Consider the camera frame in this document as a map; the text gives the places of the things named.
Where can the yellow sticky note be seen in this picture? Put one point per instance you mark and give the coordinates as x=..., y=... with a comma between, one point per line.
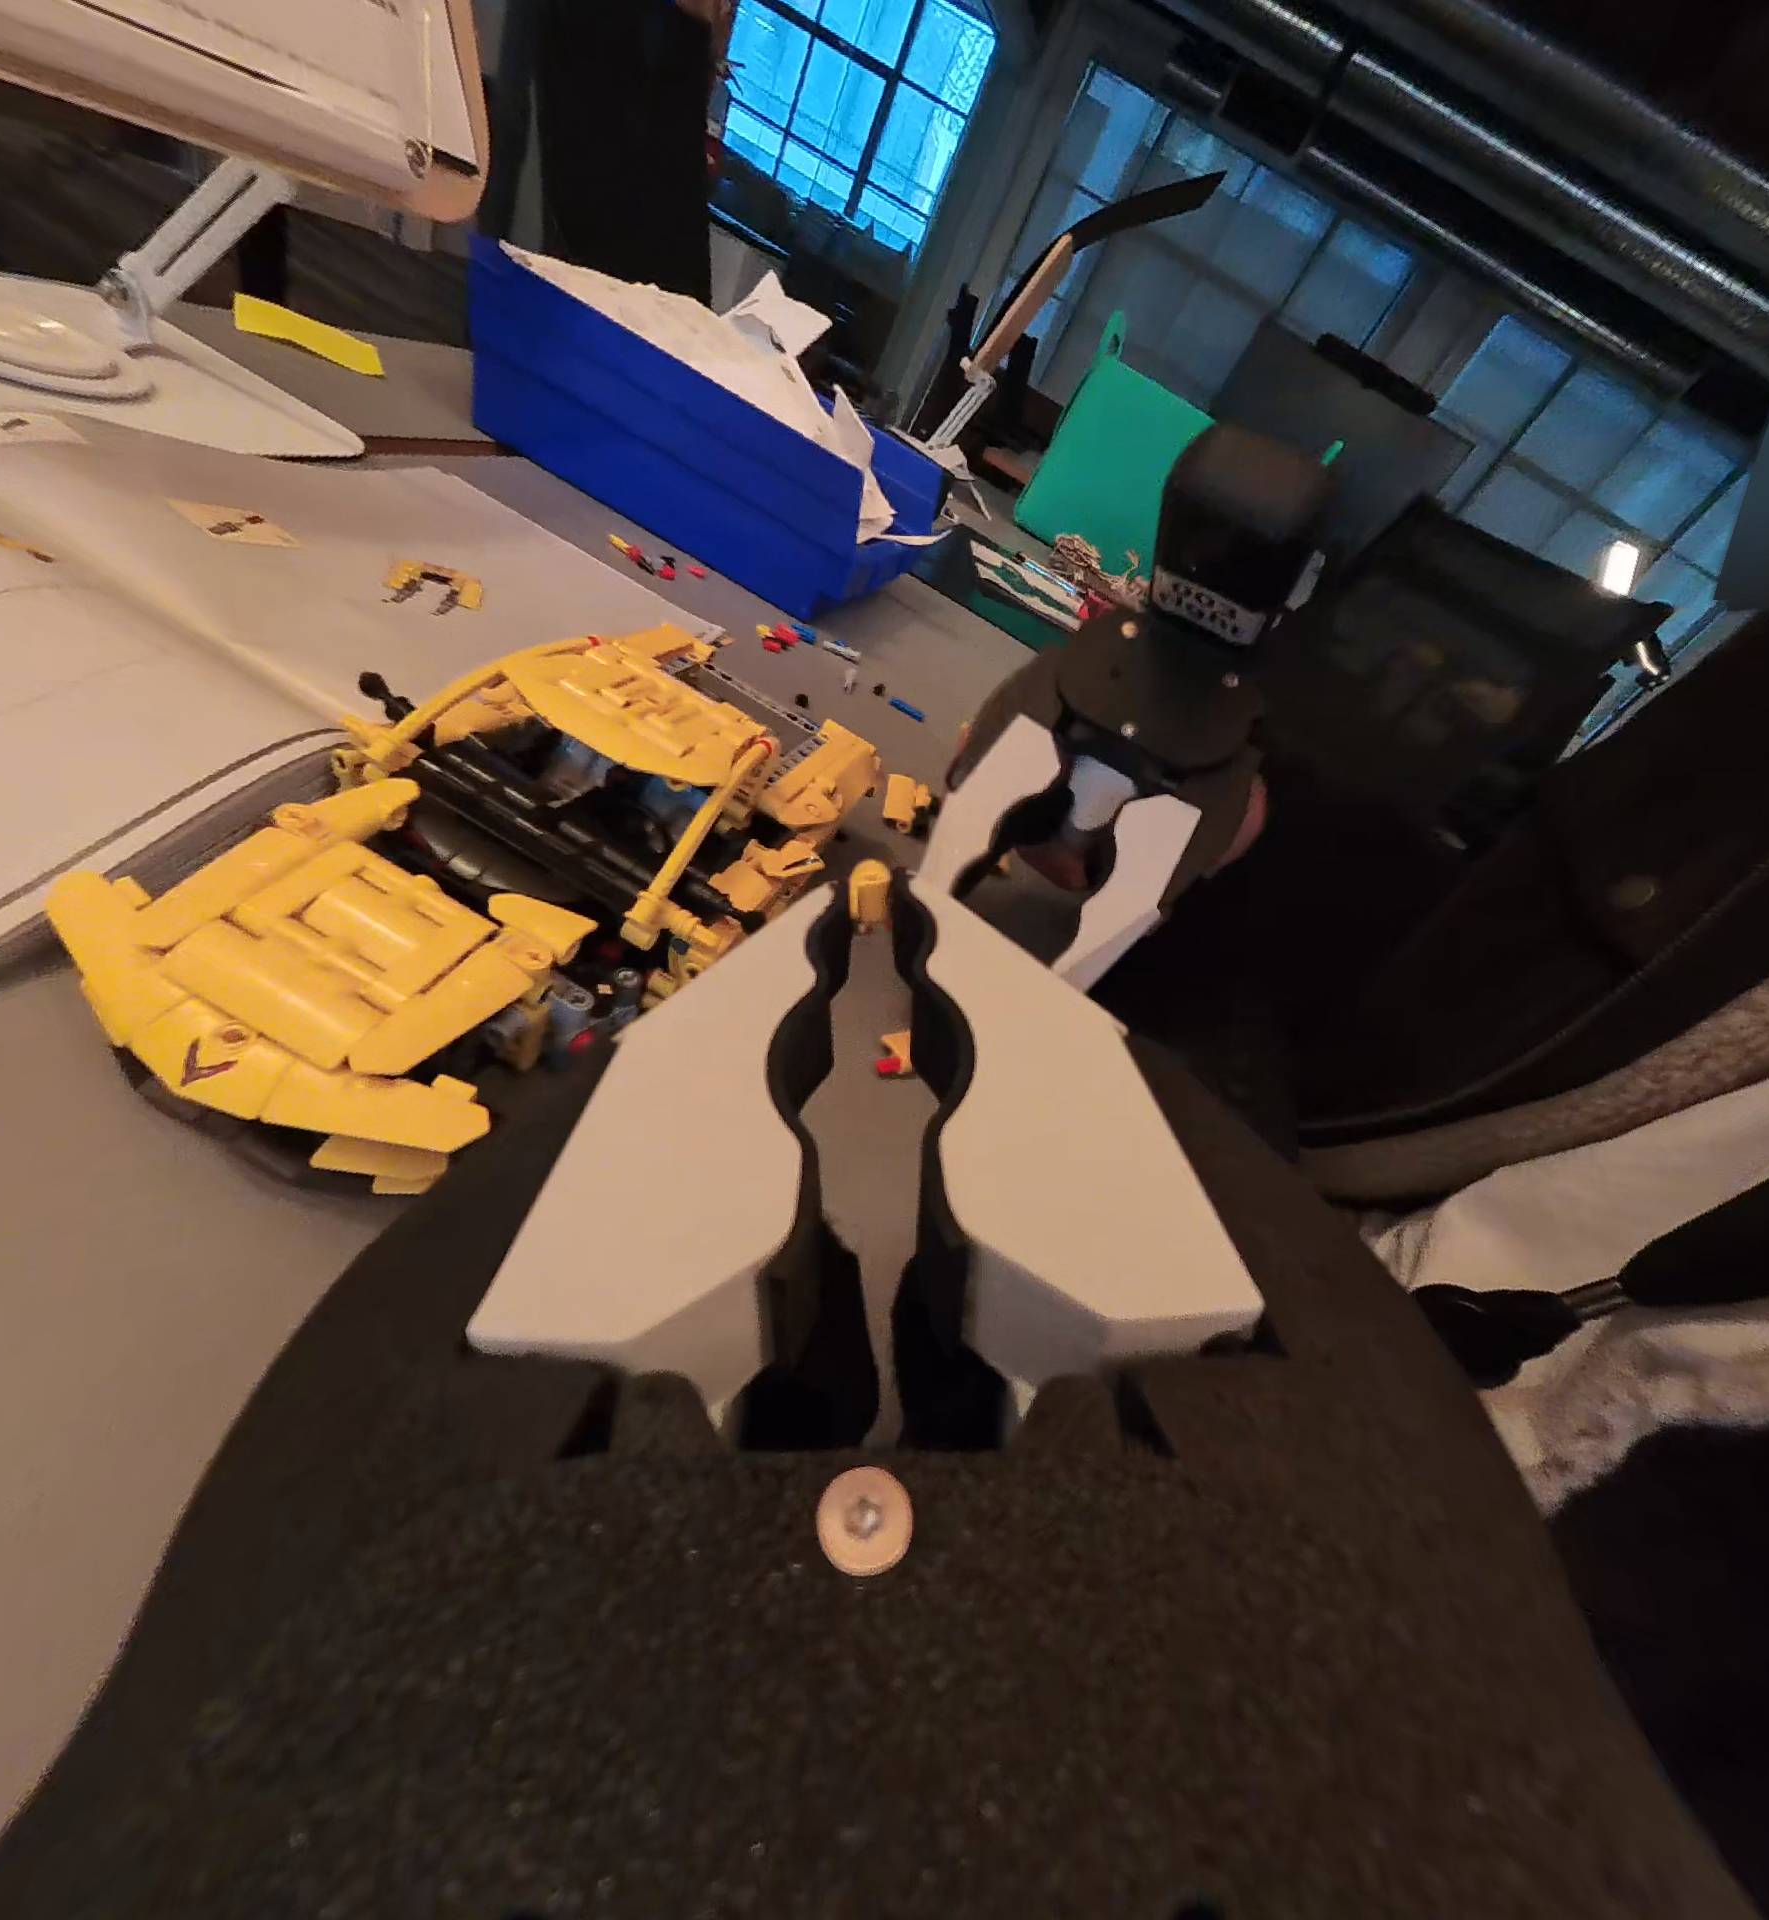
x=308, y=334

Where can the white desk lamp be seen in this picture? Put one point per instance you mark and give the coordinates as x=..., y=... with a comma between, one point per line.
x=17, y=345

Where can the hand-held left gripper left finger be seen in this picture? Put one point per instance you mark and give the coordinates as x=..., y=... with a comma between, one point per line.
x=673, y=1186

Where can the small yellow connector brick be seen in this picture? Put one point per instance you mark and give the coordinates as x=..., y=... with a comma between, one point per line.
x=869, y=892

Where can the grey desk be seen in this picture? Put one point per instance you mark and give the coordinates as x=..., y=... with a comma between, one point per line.
x=75, y=1350

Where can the yellow wedge brick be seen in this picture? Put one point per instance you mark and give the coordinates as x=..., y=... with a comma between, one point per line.
x=374, y=1166

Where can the yellow connector with red axle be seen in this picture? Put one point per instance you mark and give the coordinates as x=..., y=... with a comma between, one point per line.
x=895, y=1057

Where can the green board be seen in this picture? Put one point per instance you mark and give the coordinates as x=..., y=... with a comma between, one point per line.
x=1111, y=452

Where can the brown fleece-lined jacket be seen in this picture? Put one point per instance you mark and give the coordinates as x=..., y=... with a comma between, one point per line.
x=1695, y=838

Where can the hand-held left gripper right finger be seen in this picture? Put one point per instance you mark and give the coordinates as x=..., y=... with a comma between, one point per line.
x=1078, y=1186

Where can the yellow toy brick car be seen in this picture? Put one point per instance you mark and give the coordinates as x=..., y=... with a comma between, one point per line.
x=301, y=958

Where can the person's right forearm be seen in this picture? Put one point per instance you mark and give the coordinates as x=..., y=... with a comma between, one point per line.
x=1409, y=958

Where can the crumpled white paper bags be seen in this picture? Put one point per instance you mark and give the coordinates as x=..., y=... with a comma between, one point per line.
x=766, y=330

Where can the blue plastic bin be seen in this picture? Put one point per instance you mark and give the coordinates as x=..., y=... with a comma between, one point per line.
x=644, y=433

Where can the metal ceiling duct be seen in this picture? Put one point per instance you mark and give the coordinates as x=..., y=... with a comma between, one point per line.
x=1500, y=163

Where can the scattered small brick pins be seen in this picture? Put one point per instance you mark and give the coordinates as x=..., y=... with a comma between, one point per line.
x=789, y=634

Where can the open instruction booklet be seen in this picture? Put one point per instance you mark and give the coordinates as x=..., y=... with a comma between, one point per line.
x=152, y=630

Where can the white hoodie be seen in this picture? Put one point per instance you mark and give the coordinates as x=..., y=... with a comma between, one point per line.
x=1695, y=1168

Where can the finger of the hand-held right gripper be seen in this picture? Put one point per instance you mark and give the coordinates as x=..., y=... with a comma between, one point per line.
x=1148, y=862
x=984, y=796

